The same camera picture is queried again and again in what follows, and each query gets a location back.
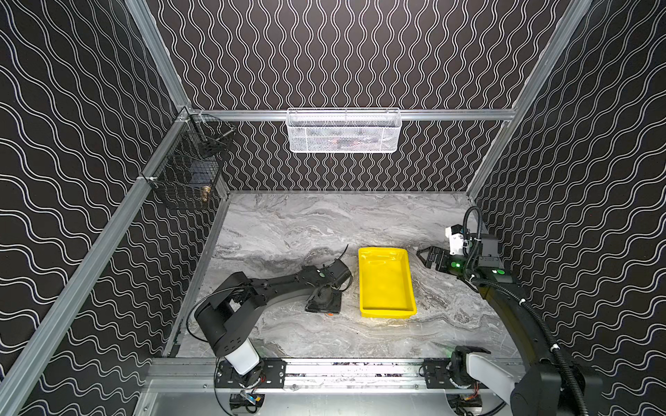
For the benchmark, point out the clear mesh wall basket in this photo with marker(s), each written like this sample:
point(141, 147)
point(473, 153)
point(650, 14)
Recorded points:
point(343, 131)

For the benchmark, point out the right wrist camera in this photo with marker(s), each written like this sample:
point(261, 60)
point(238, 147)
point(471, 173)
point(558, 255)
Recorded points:
point(457, 241)

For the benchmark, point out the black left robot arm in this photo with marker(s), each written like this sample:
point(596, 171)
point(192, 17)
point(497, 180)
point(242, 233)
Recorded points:
point(336, 273)

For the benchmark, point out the black wire wall basket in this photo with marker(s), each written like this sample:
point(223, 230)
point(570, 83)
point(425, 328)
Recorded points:
point(188, 177)

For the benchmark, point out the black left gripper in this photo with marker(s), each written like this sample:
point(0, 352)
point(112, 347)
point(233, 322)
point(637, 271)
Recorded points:
point(323, 299)

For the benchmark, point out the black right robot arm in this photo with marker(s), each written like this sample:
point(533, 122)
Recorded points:
point(548, 381)

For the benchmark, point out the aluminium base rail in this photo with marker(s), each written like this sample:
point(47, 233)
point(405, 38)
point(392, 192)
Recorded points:
point(311, 386)

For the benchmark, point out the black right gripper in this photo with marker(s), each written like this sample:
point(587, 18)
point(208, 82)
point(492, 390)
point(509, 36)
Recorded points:
point(437, 257)

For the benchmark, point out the yellow plastic bin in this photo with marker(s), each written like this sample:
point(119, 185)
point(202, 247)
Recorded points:
point(385, 283)

